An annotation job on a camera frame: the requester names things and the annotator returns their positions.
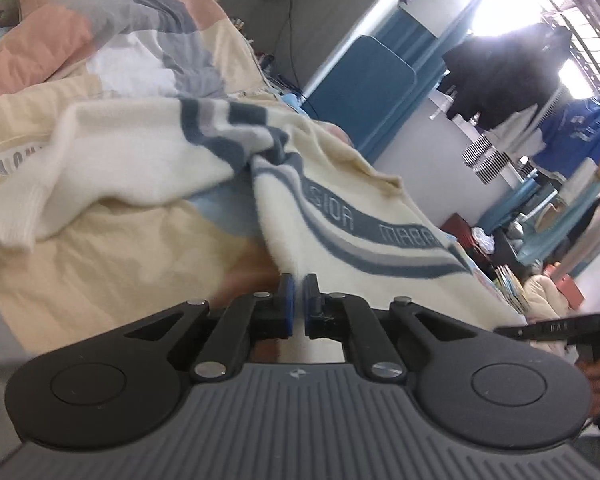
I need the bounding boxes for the ceiling drying rack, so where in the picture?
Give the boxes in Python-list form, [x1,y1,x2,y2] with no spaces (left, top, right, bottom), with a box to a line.
[510,0,600,106]

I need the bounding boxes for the blue curtain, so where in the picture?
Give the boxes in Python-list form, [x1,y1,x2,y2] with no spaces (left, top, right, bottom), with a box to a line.
[375,7,481,126]

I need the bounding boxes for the blue padded board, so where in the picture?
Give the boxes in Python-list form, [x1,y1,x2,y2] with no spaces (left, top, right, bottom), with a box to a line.
[300,35,420,163]

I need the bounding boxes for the white plastic bag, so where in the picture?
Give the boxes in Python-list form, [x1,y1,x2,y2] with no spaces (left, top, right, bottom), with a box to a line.
[471,226,497,257]

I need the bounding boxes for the pastel patchwork quilt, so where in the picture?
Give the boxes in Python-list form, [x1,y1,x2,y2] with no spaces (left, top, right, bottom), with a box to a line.
[0,0,486,361]

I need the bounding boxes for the black hanging jacket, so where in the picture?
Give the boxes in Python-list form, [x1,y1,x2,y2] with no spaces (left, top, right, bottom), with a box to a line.
[441,21,575,130]

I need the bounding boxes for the red-brown box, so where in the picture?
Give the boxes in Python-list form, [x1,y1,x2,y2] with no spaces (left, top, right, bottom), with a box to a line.
[439,212,483,253]

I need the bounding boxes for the blue hanging jersey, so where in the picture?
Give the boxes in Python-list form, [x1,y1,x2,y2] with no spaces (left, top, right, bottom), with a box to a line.
[527,99,600,181]

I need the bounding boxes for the white hanging garment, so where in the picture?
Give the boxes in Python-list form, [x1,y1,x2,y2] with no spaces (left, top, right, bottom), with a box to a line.
[480,105,548,153]

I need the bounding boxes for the striped hanging garment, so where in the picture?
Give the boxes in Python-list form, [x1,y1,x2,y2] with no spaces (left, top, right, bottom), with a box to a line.
[461,132,508,185]

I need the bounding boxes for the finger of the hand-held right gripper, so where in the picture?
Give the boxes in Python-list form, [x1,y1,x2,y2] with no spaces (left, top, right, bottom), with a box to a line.
[494,314,600,347]

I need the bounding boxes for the stack of books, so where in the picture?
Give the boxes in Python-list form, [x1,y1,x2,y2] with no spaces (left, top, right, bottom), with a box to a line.
[489,264,533,313]

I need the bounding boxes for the black cable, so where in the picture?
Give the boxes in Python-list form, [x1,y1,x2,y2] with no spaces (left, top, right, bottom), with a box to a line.
[280,0,326,121]

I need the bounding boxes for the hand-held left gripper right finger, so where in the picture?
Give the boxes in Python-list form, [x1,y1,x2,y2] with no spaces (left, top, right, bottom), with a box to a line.
[303,273,482,382]

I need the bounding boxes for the cluttered nightstand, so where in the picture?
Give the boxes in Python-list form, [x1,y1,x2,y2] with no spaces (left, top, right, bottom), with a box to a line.
[252,50,306,106]

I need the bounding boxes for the person's right hand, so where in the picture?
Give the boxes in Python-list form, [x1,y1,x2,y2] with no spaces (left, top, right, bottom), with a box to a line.
[577,359,600,418]

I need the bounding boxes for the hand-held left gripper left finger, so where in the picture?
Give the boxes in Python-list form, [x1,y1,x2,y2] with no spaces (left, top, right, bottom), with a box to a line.
[122,273,297,380]

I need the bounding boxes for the grey wall cabinet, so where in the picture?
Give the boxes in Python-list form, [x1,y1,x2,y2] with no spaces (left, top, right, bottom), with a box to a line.
[215,0,438,96]

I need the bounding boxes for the cream sweater with blue stripes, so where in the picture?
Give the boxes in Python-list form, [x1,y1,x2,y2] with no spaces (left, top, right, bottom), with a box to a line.
[0,95,528,323]

